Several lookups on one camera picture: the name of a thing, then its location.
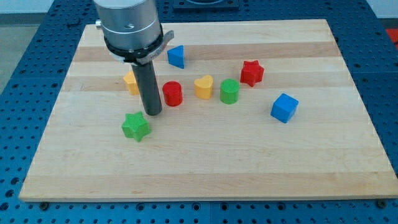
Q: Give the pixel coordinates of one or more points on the yellow heart block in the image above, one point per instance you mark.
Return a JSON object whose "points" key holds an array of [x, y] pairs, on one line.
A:
{"points": [[204, 87]]}

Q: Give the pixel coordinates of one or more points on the red cylinder block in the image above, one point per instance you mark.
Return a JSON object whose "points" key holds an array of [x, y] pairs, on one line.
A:
{"points": [[172, 91]]}

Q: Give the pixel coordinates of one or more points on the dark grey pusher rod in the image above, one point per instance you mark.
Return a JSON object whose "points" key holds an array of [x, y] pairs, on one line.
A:
{"points": [[148, 88]]}

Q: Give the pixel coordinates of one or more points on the blue triangle block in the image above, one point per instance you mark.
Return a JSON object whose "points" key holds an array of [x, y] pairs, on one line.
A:
{"points": [[176, 56]]}

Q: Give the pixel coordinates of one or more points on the green cylinder block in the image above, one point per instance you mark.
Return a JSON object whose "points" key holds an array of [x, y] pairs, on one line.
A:
{"points": [[229, 91]]}

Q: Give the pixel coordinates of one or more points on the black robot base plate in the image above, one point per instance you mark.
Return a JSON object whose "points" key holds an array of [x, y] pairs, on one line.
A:
{"points": [[205, 4]]}

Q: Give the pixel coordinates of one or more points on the blue cube block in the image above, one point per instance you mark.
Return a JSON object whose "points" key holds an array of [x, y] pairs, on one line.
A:
{"points": [[284, 108]]}

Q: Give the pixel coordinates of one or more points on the red star block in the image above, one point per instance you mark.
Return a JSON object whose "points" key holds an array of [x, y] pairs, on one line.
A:
{"points": [[251, 73]]}

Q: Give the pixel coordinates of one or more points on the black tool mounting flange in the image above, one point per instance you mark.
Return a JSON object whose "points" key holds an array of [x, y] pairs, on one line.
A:
{"points": [[129, 47]]}

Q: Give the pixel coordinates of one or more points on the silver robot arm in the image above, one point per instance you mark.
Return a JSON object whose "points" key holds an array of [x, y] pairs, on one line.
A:
{"points": [[128, 16]]}

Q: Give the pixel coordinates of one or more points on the yellow pentagon block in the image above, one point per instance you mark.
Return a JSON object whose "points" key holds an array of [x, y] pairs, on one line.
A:
{"points": [[131, 83]]}

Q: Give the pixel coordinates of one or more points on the wooden board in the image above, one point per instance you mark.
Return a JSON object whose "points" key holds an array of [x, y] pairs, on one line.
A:
{"points": [[205, 149]]}

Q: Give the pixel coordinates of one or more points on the green star block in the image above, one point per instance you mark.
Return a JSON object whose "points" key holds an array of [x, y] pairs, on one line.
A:
{"points": [[135, 126]]}

